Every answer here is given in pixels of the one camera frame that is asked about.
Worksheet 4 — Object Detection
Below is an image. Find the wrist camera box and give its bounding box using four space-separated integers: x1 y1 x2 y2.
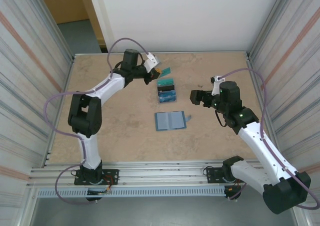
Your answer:
143 54 161 74
209 75 222 96

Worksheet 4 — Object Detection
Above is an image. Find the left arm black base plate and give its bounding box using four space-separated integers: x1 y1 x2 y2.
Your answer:
74 169 120 186

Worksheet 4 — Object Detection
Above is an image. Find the black plastic card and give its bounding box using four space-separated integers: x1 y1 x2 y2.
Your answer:
156 84 177 92

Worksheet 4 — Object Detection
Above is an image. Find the stack of teal blue cards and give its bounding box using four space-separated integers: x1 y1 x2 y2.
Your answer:
156 77 179 104

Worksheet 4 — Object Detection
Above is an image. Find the slotted grey cable duct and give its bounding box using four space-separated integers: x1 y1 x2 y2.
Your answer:
37 187 227 198

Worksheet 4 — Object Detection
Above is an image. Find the aluminium table border frame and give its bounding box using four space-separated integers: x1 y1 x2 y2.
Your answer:
42 51 286 167

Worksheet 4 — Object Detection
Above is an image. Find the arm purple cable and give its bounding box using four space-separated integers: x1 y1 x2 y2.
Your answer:
216 68 320 209
43 37 152 206

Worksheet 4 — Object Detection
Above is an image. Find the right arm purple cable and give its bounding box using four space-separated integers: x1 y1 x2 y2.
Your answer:
216 68 320 209

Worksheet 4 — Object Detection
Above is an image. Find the teal leather card holder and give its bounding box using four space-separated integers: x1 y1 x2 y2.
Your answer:
154 110 193 132

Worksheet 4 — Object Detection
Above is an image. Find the teal plastic card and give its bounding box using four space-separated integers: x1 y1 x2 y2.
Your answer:
156 78 175 86
159 67 174 78

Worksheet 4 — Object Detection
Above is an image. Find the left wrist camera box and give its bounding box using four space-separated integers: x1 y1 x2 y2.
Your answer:
143 54 161 74

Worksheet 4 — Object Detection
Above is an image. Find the wooden door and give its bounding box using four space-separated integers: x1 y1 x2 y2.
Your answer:
35 0 107 53

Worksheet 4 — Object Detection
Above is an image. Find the blue plastic card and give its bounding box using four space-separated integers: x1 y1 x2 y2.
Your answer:
157 89 178 103

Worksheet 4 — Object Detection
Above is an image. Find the aluminium extrusion rail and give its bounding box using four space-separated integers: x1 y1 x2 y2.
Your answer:
27 161 300 187

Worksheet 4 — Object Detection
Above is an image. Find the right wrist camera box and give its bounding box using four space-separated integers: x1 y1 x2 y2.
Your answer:
209 75 222 96

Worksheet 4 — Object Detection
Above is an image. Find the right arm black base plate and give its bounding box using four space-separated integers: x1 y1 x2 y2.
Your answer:
206 165 252 184

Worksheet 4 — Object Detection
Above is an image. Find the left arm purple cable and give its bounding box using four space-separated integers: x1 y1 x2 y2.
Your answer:
43 37 152 206

